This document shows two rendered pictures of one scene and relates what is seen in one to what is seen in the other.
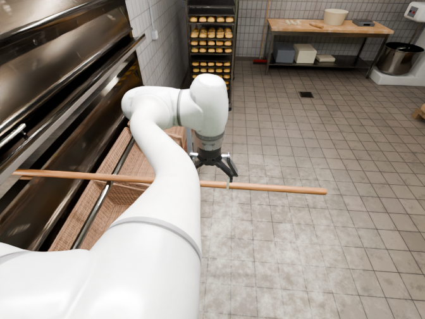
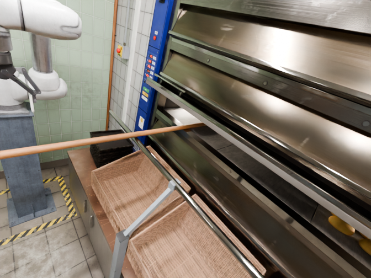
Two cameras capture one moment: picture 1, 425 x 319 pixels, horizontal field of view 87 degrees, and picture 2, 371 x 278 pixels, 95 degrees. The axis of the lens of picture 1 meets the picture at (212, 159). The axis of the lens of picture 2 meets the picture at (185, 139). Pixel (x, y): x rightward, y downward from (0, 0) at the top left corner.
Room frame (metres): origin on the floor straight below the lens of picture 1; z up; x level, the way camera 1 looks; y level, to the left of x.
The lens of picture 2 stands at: (1.37, -0.03, 1.71)
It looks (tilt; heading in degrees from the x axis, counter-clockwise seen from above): 29 degrees down; 125
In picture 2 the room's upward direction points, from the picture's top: 19 degrees clockwise
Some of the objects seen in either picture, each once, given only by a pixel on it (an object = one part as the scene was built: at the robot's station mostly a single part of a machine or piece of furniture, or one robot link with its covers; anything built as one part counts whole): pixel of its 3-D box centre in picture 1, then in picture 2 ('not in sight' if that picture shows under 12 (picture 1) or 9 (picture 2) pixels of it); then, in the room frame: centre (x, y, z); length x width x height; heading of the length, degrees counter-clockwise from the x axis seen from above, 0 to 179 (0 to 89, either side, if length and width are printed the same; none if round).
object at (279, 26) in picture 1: (318, 49); not in sight; (5.04, -2.21, 0.45); 2.20 x 0.80 x 0.90; 86
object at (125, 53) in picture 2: not in sight; (123, 51); (-0.21, 0.87, 1.46); 0.10 x 0.07 x 0.10; 176
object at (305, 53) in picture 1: (303, 53); not in sight; (5.06, -1.93, 0.35); 0.50 x 0.36 x 0.24; 178
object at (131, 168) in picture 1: (145, 162); (191, 261); (1.29, 0.54, 0.72); 0.56 x 0.49 x 0.28; 175
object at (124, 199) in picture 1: (116, 228); (139, 186); (0.70, 0.58, 0.72); 0.56 x 0.49 x 0.28; 177
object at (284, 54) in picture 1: (283, 52); not in sight; (5.09, -1.51, 0.35); 0.50 x 0.36 x 0.24; 176
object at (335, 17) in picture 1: (334, 17); not in sight; (5.11, -2.37, 1.01); 0.43 x 0.43 x 0.21
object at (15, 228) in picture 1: (98, 131); (237, 203); (1.29, 0.81, 1.02); 1.79 x 0.11 x 0.19; 176
